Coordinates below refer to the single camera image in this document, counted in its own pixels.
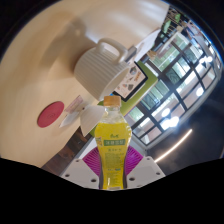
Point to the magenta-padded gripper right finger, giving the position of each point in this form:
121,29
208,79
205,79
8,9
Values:
146,171

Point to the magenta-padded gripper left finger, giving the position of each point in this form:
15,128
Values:
80,173

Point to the yellow drink bottle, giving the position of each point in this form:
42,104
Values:
113,133

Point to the long linear ceiling light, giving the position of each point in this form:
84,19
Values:
175,145

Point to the white sachet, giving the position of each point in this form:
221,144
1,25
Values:
69,120

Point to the white bowl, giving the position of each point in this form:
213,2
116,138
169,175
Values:
91,118

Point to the black pendant lamps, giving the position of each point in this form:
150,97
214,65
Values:
173,121

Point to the flat round red coaster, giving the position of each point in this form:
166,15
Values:
50,114

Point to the clear pink sachet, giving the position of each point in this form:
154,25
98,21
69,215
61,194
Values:
74,104

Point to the green upholstered bench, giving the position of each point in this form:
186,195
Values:
133,101

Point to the black-framed picture stand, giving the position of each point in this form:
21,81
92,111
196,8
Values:
131,81

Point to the white ribbed mug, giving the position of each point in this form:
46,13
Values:
98,71

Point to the small dark box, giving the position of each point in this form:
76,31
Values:
130,53

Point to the white paper sheet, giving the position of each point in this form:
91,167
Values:
148,45

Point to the wooden chairs with green seats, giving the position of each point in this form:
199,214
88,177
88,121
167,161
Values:
166,25

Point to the black-framed window wall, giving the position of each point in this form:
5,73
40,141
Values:
180,83

